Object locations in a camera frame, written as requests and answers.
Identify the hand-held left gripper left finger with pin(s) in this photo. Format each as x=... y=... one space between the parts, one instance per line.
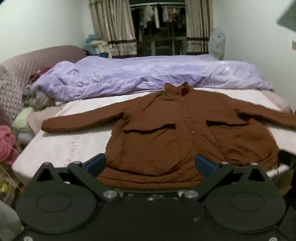
x=95 y=162

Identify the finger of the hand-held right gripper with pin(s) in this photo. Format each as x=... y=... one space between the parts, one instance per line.
x=288 y=158

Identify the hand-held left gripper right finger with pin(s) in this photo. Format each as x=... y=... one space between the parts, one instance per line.
x=203 y=163

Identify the brown jacket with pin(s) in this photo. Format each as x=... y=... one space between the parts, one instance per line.
x=150 y=129

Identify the grey clothes pile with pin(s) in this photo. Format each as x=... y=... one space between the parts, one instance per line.
x=40 y=98

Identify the window with hanging clothes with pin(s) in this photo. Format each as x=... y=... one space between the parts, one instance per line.
x=159 y=25

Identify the bed with pink sheet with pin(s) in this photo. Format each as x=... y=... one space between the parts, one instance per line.
x=69 y=143

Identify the light green pillow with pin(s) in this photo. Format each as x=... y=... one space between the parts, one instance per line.
x=20 y=122

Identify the pink fabric bundle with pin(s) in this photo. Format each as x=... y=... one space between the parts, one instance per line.
x=7 y=143

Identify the purple duvet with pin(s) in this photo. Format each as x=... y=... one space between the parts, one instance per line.
x=115 y=74

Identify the yellow green object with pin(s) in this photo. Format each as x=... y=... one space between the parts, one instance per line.
x=5 y=185

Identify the red cloth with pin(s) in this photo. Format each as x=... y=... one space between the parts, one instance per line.
x=39 y=73

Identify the blue plush toy pile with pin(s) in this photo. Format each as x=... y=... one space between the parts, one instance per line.
x=96 y=45

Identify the mauve quilted headboard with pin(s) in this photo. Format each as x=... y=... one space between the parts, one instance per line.
x=13 y=76

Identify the white plastic bag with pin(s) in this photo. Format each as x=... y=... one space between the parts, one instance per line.
x=217 y=44

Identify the beige patterned curtain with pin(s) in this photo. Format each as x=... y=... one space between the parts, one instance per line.
x=111 y=25
x=198 y=25

